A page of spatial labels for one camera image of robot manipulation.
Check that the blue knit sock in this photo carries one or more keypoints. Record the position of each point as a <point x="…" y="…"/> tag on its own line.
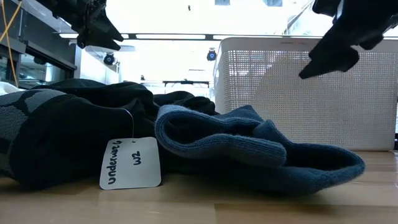
<point x="264" y="152"/>

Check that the white paper tag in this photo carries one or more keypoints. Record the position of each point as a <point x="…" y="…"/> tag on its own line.
<point x="130" y="165"/>

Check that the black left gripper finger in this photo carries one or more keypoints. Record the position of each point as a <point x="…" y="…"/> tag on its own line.
<point x="99" y="42"/>
<point x="110" y="28"/>

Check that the white perforated laundry basket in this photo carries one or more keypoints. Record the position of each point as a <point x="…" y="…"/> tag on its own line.
<point x="311" y="109"/>

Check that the white cloth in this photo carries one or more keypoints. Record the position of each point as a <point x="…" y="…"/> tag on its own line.
<point x="6" y="88"/>

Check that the grey desk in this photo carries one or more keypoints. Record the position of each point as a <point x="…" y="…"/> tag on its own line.
<point x="43" y="34"/>

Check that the dark grey Puma underwear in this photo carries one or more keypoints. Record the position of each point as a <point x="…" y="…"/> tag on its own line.
<point x="62" y="146"/>

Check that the round black blue-lens camera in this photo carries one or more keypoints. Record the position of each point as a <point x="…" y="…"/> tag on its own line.
<point x="109" y="59"/>
<point x="211" y="55"/>

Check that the distant black table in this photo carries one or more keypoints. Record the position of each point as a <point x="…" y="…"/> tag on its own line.
<point x="186" y="82"/>

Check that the black Puma underwear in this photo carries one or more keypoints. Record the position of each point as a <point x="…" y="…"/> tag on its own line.
<point x="109" y="90"/>
<point x="186" y="99"/>

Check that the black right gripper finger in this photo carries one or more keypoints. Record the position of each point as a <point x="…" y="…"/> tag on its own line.
<point x="371" y="43"/>
<point x="332" y="59"/>

